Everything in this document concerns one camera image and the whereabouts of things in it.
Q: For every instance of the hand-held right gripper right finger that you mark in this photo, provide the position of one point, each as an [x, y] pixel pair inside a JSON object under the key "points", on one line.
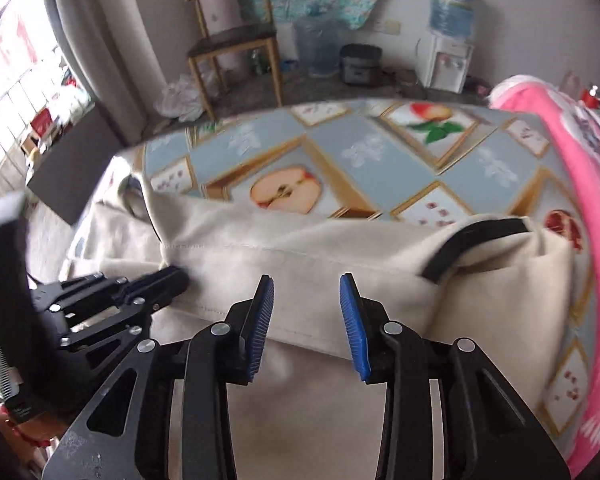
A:
{"points": [[354, 332]]}

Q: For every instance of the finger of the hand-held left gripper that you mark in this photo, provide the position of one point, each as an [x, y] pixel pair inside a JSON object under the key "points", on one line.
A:
{"points": [[115, 322], [150, 282]]}

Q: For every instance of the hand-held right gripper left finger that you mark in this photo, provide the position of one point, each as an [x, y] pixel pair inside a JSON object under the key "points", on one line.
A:
{"points": [[257, 332]]}

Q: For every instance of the cream jacket with black trim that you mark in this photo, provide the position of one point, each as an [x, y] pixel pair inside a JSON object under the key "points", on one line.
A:
{"points": [[330, 280]]}

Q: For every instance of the person's left forearm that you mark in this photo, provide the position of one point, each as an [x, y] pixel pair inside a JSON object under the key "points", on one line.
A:
{"points": [[35, 427]]}

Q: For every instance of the dark cabinet by window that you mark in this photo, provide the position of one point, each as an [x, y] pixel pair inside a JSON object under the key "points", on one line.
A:
{"points": [[75, 165]]}

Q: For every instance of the fruit print tablecloth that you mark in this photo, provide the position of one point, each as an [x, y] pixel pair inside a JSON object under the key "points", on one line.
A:
{"points": [[380, 160]]}

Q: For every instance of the white crumpled plastic bag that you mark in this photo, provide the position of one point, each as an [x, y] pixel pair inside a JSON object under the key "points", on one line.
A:
{"points": [[182, 97]]}

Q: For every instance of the red box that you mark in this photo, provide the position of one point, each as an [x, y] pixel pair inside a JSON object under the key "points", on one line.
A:
{"points": [[42, 121]]}

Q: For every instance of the white plastic bag red print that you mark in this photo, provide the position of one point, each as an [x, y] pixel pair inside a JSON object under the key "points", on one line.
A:
{"points": [[70, 102]]}

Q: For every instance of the metal window railing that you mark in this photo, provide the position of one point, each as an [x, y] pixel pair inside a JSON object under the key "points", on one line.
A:
{"points": [[5, 110]]}

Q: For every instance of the grey curtain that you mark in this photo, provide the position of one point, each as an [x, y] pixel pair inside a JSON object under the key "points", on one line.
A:
{"points": [[110, 35]]}

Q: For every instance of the wooden chair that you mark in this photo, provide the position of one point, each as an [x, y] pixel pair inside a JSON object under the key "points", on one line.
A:
{"points": [[235, 40]]}

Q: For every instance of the pale pink cylinder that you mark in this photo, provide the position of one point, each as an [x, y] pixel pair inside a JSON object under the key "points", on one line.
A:
{"points": [[220, 10]]}

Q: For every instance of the pink floral blanket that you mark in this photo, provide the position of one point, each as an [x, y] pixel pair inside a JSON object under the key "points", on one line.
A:
{"points": [[595, 185]]}

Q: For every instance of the white water dispenser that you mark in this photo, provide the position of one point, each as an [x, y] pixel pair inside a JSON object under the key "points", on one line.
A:
{"points": [[445, 65]]}

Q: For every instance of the empty clear water jug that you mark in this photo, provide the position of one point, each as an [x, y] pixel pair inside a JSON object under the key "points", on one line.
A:
{"points": [[317, 47]]}

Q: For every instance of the wall socket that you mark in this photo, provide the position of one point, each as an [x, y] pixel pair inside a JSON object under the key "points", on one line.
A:
{"points": [[386, 27]]}

